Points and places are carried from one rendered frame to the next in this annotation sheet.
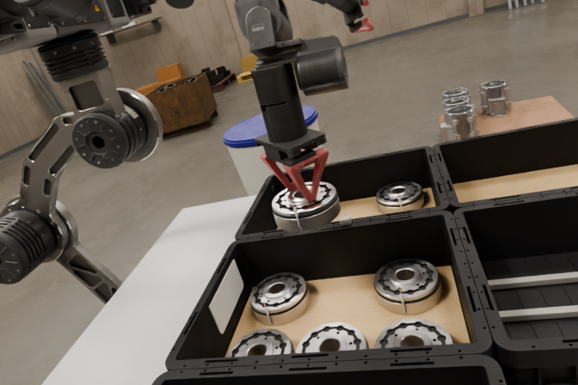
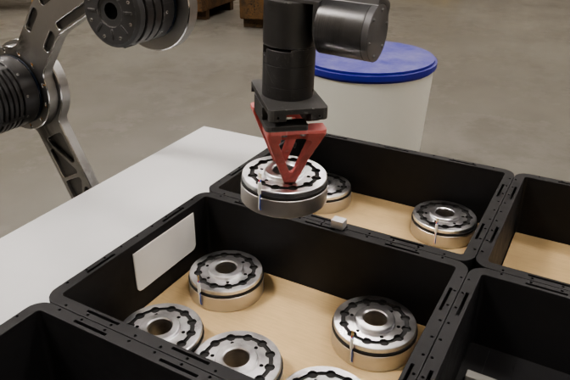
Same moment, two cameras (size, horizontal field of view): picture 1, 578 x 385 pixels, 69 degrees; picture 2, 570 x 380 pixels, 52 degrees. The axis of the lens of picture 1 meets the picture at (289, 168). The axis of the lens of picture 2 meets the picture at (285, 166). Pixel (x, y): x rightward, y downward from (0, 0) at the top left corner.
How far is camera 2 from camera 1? 15 cm
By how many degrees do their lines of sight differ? 12
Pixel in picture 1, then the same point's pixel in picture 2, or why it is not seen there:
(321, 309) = (263, 314)
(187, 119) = not seen: hidden behind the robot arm
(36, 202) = (33, 54)
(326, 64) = (349, 23)
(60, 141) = not seen: outside the picture
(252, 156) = (325, 92)
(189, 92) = not seen: outside the picture
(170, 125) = (259, 10)
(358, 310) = (302, 334)
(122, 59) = not seen: outside the picture
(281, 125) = (276, 77)
